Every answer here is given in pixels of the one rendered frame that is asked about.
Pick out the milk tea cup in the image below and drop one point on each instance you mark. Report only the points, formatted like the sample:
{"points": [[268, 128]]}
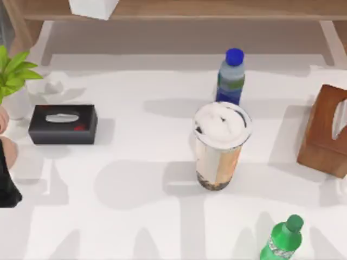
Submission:
{"points": [[221, 140]]}

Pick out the blue capped water bottle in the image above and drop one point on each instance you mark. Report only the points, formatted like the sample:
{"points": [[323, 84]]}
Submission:
{"points": [[230, 78]]}

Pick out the wooden shelf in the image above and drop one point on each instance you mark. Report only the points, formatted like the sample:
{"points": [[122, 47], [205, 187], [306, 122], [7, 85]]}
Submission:
{"points": [[173, 24]]}

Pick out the black tissue box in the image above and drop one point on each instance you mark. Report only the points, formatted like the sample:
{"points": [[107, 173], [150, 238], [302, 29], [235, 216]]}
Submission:
{"points": [[63, 124]]}

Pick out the white box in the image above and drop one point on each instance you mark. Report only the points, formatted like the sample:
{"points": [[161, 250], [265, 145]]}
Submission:
{"points": [[92, 8]]}

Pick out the brown wooden tissue box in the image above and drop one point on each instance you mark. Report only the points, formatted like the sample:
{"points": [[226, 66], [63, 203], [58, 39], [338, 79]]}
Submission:
{"points": [[322, 132]]}

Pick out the green bottle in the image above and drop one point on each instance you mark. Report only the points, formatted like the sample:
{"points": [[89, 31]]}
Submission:
{"points": [[282, 241]]}

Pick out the pink rounded object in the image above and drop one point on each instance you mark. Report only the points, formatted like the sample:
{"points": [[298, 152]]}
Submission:
{"points": [[8, 149]]}

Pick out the green potted plant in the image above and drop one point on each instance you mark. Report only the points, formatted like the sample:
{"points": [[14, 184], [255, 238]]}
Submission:
{"points": [[13, 73]]}

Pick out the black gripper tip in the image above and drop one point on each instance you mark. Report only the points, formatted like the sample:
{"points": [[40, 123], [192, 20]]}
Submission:
{"points": [[6, 187]]}

